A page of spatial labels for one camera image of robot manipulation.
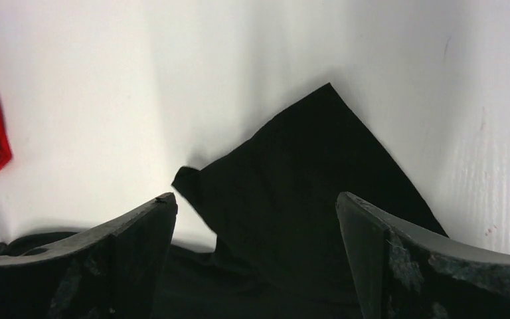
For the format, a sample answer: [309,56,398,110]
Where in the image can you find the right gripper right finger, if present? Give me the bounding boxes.
[336,192,510,319]

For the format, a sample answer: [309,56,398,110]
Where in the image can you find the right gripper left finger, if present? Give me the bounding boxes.
[0,193,177,318]

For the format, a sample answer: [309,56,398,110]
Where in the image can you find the black t-shirt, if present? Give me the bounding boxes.
[0,82,450,319]

